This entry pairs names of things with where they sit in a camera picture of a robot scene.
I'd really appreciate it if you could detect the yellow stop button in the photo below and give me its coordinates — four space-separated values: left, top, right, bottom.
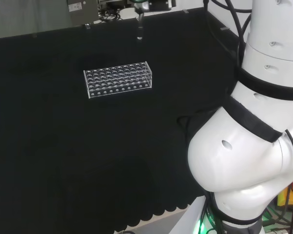
277 175 293 208

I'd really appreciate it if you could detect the grey metal cabinet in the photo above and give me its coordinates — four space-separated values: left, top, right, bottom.
66 0 98 27

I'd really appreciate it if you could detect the black bench cloth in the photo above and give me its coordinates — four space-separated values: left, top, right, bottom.
0 6 247 234

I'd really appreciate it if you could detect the pale board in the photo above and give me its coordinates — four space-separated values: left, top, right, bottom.
114 195 207 234

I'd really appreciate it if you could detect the clear plastic test tube rack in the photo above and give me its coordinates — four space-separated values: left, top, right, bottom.
83 61 153 99

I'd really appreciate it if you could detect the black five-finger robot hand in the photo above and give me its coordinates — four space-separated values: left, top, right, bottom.
130 0 176 20

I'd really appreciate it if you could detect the black cable bundle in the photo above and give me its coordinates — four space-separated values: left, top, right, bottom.
203 0 253 70

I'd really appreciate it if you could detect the clear glass test tube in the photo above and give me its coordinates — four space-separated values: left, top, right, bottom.
136 15 144 41

